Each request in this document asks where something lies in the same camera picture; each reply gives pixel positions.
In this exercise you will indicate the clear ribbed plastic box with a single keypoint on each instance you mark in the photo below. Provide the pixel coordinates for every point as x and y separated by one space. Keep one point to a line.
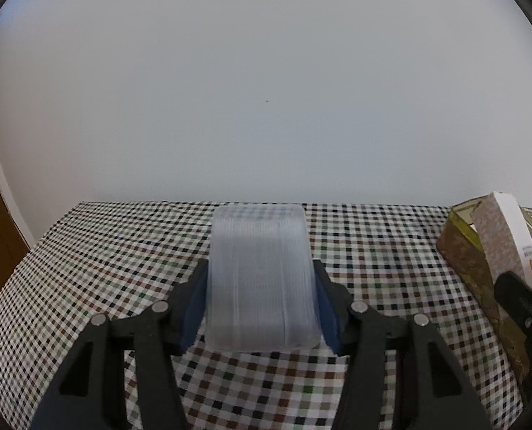
261 277

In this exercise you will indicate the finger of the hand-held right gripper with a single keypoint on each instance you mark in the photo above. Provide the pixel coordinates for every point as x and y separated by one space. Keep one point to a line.
523 309

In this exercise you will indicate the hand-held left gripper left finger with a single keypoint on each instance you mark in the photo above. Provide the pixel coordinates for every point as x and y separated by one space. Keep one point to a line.
195 318

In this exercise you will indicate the gold metal tin box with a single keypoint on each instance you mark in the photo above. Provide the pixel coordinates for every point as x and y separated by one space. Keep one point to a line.
467 255

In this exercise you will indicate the floral patterned box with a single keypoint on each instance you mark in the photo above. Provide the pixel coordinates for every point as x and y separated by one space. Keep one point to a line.
501 237

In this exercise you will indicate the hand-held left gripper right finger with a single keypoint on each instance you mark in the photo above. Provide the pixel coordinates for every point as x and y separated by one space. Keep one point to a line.
326 318

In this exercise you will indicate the checkered tablecloth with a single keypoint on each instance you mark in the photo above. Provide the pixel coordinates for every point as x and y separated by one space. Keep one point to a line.
113 251

